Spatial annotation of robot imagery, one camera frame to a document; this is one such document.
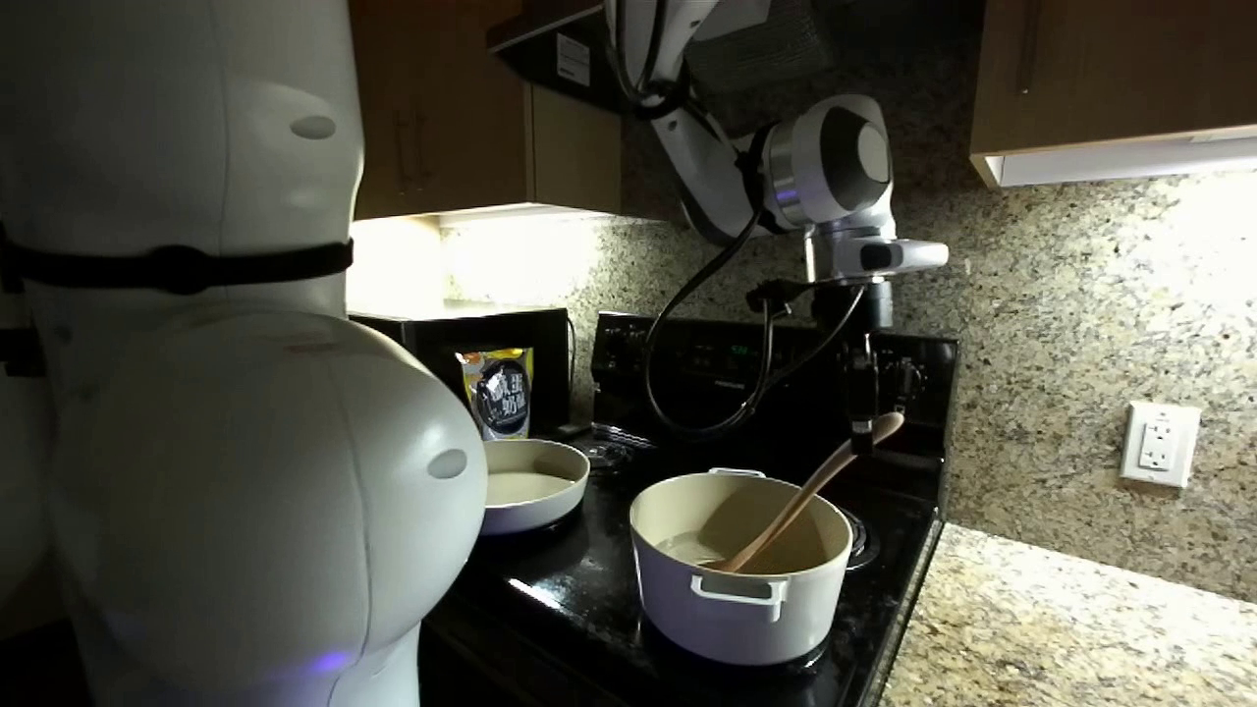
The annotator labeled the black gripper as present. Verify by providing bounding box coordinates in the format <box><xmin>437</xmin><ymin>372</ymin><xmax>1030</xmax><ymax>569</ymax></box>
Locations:
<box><xmin>748</xmin><ymin>279</ymin><xmax>917</xmax><ymax>460</ymax></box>

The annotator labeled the wooden spatula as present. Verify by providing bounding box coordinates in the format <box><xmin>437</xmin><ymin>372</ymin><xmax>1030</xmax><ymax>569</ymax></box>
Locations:
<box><xmin>714</xmin><ymin>414</ymin><xmax>909</xmax><ymax>575</ymax></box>

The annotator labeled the white pot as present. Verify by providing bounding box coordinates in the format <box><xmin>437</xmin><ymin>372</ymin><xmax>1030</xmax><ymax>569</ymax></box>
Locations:
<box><xmin>627</xmin><ymin>466</ymin><xmax>858</xmax><ymax>669</ymax></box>

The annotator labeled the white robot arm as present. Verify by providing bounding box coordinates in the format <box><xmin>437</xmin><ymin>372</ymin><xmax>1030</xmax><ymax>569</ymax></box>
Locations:
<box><xmin>0</xmin><ymin>0</ymin><xmax>488</xmax><ymax>707</ymax></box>

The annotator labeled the wooden upper right cabinet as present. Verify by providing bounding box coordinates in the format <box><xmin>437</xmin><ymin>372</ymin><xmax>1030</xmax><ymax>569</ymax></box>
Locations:
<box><xmin>969</xmin><ymin>0</ymin><xmax>1257</xmax><ymax>190</ymax></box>

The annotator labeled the wooden cabinet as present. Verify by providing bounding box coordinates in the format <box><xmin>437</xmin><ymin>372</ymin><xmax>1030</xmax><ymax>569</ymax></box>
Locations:
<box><xmin>348</xmin><ymin>0</ymin><xmax>619</xmax><ymax>216</ymax></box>
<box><xmin>969</xmin><ymin>0</ymin><xmax>1257</xmax><ymax>190</ymax></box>

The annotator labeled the white shallow pan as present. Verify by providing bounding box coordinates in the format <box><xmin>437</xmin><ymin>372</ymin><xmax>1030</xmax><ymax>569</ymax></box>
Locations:
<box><xmin>482</xmin><ymin>435</ymin><xmax>589</xmax><ymax>535</ymax></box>

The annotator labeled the black stove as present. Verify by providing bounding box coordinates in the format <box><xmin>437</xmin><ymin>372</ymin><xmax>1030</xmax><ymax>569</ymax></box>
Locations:
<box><xmin>425</xmin><ymin>313</ymin><xmax>960</xmax><ymax>707</ymax></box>

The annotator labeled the wooden upper left cabinet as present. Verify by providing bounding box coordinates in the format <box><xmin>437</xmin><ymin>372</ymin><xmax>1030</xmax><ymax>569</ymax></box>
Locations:
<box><xmin>348</xmin><ymin>0</ymin><xmax>619</xmax><ymax>216</ymax></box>

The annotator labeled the white wall outlet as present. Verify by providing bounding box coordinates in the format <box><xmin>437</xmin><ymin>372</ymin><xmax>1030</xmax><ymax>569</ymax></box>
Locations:
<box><xmin>1119</xmin><ymin>401</ymin><xmax>1202</xmax><ymax>493</ymax></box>

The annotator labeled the black picture frame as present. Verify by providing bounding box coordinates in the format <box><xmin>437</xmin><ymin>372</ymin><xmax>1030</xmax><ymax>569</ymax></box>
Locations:
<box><xmin>372</xmin><ymin>312</ymin><xmax>568</xmax><ymax>435</ymax></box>

